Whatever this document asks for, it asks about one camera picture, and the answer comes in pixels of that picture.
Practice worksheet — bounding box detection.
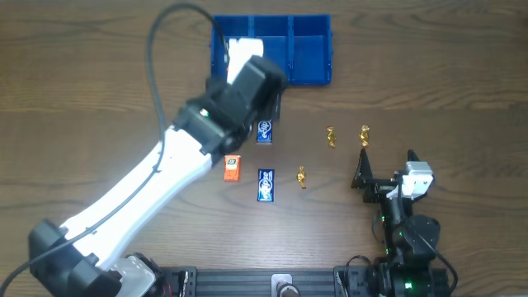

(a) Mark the blue candy pack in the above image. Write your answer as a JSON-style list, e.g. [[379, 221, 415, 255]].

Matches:
[[257, 167, 276, 203], [256, 119, 274, 144]]

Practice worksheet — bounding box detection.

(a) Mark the mounting rail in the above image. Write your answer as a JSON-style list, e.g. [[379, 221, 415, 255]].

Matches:
[[158, 266, 450, 297]]

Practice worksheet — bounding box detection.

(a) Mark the black cable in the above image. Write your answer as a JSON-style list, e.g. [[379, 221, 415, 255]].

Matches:
[[372, 208, 459, 295], [0, 2, 230, 297]]

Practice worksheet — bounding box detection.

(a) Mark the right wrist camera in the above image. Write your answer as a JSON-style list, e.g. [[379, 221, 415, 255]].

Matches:
[[395, 160, 435, 198]]

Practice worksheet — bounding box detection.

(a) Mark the blue tray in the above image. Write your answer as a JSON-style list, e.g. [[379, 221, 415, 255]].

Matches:
[[210, 14, 334, 87]]

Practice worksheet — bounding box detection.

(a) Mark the orange candy box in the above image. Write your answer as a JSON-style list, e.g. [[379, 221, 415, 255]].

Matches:
[[224, 154, 242, 183]]

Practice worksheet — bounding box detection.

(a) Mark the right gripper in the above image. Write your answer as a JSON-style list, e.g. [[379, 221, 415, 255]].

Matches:
[[351, 147, 422, 204]]

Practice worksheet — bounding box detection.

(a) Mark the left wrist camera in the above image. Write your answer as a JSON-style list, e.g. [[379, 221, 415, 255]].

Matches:
[[226, 37, 265, 83]]

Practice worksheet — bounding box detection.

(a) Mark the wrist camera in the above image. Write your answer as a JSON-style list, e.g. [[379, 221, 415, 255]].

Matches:
[[395, 160, 435, 198], [226, 37, 265, 83]]

